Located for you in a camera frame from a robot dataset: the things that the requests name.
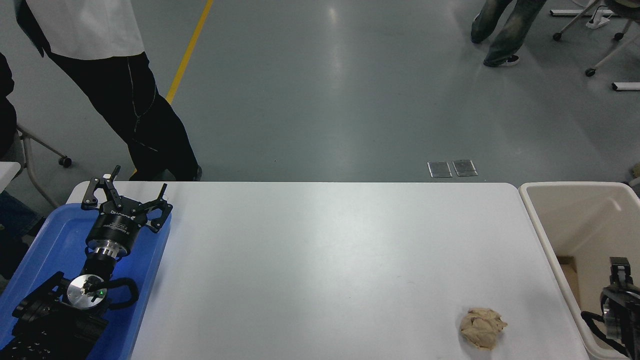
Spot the tan paper ball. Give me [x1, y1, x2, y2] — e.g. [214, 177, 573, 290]
[459, 307, 509, 351]

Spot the walking person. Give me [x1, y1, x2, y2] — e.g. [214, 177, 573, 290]
[470, 0, 549, 68]

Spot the brown cardboard piece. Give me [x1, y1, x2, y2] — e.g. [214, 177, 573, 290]
[556, 255, 582, 307]

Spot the small white side table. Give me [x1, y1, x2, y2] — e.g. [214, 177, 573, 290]
[0, 161, 22, 194]

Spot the seated person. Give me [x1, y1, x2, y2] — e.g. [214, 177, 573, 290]
[0, 52, 47, 281]

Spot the office chair base with castors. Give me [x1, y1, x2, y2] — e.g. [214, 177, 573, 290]
[585, 20, 640, 78]
[552, 0, 627, 42]

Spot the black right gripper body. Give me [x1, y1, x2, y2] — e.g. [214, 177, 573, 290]
[600, 285, 640, 325]

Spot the standing person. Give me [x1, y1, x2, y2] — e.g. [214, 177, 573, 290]
[13, 0, 204, 182]

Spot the grey chair with castor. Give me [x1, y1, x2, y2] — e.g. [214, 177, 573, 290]
[14, 124, 73, 209]

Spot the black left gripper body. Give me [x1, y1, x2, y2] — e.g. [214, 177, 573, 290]
[85, 198, 147, 250]

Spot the blue plastic tray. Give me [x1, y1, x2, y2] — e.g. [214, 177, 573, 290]
[0, 202, 173, 360]

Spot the large pale plastic bin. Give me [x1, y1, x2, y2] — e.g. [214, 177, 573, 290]
[518, 181, 640, 360]

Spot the metal floor plate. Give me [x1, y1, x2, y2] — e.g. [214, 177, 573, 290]
[452, 159, 479, 178]
[427, 161, 454, 179]

